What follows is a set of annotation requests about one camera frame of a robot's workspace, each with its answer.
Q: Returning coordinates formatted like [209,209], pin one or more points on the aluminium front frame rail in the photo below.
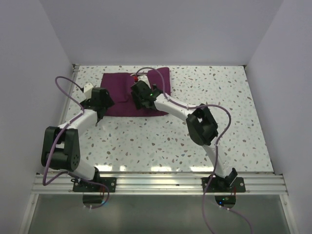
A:
[170,184]

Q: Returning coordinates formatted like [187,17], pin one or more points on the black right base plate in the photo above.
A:
[217,185]

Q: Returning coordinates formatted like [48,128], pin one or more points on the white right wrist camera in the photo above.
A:
[140,77]

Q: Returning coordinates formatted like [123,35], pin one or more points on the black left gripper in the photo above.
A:
[108,103]

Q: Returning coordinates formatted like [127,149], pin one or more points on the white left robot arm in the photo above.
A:
[61,147]

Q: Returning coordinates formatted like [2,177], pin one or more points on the purple surgical cloth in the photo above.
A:
[119,88]

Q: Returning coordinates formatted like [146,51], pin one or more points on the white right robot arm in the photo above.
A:
[201,124]

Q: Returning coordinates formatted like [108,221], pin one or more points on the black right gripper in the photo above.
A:
[137,101]

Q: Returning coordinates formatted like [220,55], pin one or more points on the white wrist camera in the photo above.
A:
[87,88]
[140,77]

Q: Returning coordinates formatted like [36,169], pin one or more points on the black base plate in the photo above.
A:
[107,184]
[217,185]

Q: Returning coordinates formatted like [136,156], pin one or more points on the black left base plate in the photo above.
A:
[107,184]

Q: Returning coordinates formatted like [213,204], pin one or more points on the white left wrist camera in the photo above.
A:
[87,88]

